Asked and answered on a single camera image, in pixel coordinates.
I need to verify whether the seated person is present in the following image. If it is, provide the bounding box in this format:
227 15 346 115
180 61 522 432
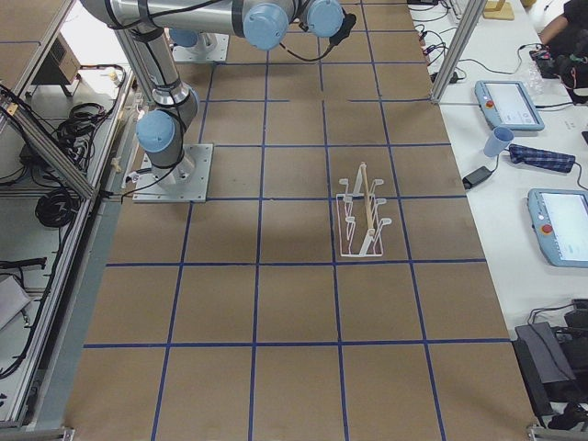
540 0 587 89

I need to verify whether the black power adapter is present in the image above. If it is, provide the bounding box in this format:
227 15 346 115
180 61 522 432
462 166 493 190

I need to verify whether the lower teach pendant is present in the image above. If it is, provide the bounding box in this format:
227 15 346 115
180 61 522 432
526 188 587 268

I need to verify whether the plaid folded umbrella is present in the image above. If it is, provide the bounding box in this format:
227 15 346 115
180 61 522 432
508 143 576 174

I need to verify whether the aluminium frame post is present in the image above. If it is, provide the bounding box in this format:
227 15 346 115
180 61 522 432
430 0 486 104

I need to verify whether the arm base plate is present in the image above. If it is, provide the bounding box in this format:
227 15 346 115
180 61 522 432
132 143 214 203
169 33 229 63

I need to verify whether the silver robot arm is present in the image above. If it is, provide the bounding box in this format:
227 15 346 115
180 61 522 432
83 1 348 187
169 28 217 53

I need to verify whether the blue cup on desk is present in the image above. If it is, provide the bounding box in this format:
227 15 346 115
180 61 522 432
483 126 515 157

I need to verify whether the teach pendant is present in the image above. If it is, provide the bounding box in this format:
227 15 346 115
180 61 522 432
474 80 545 131
526 188 587 268

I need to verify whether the black laptop bag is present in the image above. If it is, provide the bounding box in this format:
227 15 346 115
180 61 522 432
513 322 582 417

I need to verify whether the coiled black cable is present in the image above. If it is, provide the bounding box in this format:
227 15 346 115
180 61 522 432
35 187 74 229

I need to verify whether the upper teach pendant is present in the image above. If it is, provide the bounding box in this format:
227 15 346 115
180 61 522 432
474 80 545 131

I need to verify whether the white wire cup rack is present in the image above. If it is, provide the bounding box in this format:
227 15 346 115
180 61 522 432
335 162 392 258

